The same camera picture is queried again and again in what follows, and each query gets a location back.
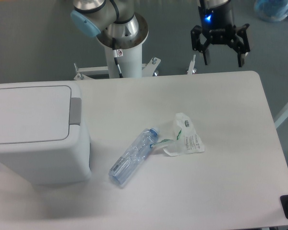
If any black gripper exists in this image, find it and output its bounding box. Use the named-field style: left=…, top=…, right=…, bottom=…
left=191, top=0, right=251, bottom=67

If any white trash can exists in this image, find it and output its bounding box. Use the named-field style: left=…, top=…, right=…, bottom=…
left=0, top=81, right=91, bottom=184

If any blue plastic bag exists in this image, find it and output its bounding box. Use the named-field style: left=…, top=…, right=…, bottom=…
left=254, top=0, right=288, bottom=23

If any crumpled white plastic bag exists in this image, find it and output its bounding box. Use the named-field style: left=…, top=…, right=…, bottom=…
left=152, top=113, right=205, bottom=157

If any clear plastic water bottle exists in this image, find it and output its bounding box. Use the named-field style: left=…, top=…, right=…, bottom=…
left=108, top=127, right=159, bottom=187

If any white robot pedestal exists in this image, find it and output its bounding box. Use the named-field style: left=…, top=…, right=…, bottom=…
left=97, top=13, right=149, bottom=79

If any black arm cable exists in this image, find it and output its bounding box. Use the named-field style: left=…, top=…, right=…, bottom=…
left=111, top=37, right=124, bottom=79

